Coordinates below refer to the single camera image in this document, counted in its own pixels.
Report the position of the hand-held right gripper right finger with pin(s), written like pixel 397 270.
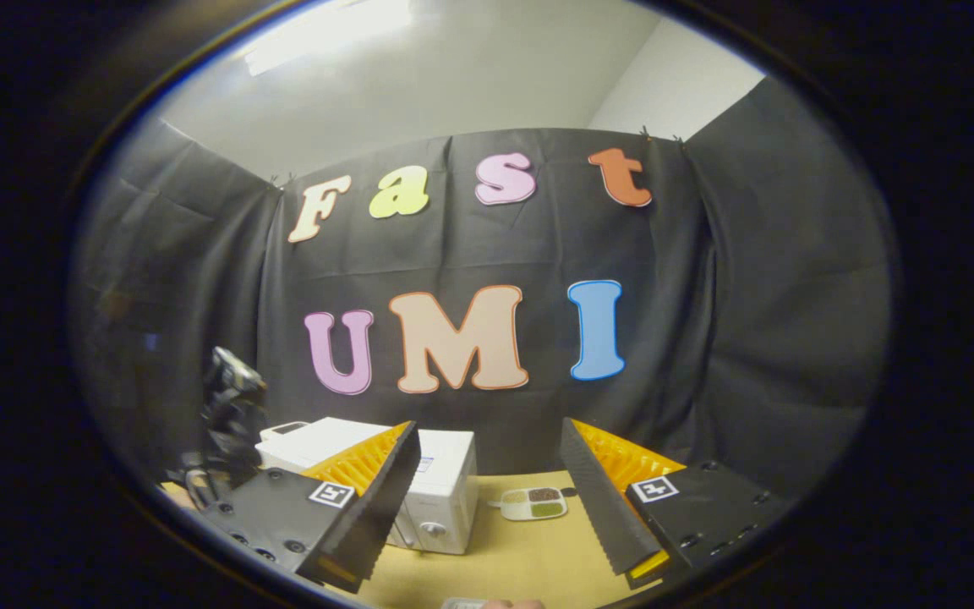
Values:
pixel 601 507

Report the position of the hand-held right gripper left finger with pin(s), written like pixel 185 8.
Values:
pixel 381 512

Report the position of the white microwave oven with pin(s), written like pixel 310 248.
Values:
pixel 445 482

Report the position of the white three-compartment food tray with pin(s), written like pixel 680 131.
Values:
pixel 535 503

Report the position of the black backdrop cloth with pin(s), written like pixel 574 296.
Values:
pixel 749 296

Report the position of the ceiling light panel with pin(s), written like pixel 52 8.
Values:
pixel 326 34

